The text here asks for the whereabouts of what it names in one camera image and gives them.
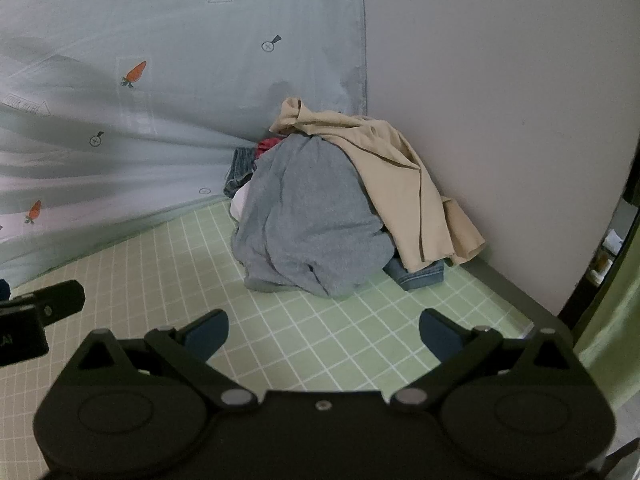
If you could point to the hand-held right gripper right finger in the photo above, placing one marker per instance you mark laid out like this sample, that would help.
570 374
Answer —
440 339

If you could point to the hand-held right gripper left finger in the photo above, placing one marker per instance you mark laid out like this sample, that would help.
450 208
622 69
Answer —
207 334

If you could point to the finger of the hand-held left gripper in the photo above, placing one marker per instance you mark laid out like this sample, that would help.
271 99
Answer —
60 302

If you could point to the beige garment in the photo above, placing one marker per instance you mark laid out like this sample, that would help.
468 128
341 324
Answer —
395 180

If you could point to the blue jeans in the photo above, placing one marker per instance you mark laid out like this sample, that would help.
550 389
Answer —
420 276

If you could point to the white garment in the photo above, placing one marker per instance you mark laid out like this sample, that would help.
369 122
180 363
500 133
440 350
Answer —
239 203

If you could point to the grey garment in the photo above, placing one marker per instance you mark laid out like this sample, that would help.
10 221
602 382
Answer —
310 220

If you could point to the dark striped garment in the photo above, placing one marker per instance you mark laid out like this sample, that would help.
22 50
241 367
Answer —
240 170

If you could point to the green curtain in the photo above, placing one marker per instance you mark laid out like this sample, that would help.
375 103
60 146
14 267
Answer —
610 320

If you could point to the red garment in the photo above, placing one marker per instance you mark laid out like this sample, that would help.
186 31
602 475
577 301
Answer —
267 146

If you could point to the small white object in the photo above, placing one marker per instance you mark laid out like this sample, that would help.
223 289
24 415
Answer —
612 240

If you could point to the carrot print pale sheet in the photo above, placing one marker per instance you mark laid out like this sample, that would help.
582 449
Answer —
150 110

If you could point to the grey bed frame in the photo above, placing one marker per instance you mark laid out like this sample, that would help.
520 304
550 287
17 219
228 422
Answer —
525 305

